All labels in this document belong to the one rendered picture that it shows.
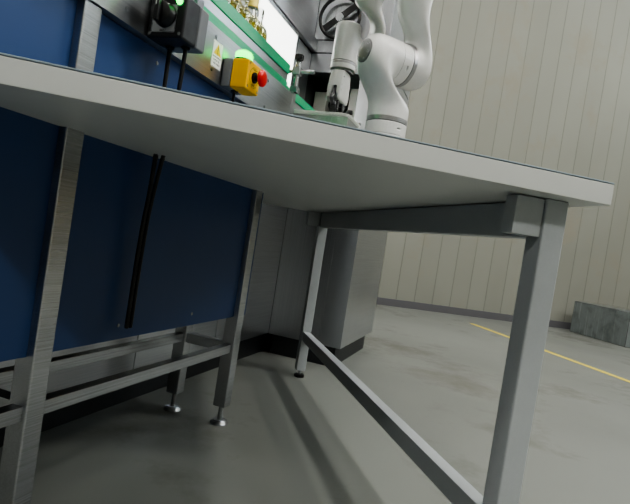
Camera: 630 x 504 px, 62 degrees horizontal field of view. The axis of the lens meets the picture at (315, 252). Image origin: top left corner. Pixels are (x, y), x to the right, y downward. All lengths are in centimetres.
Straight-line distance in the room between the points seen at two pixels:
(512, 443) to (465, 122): 557
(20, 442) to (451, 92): 577
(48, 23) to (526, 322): 87
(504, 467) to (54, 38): 97
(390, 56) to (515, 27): 540
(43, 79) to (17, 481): 66
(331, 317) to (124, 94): 198
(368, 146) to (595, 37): 686
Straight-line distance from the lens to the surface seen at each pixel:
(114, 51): 108
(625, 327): 632
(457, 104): 632
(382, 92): 154
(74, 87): 70
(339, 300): 252
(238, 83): 132
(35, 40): 95
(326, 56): 273
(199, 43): 112
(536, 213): 88
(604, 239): 735
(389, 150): 72
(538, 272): 88
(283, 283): 261
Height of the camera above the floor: 60
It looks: 1 degrees down
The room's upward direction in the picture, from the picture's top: 9 degrees clockwise
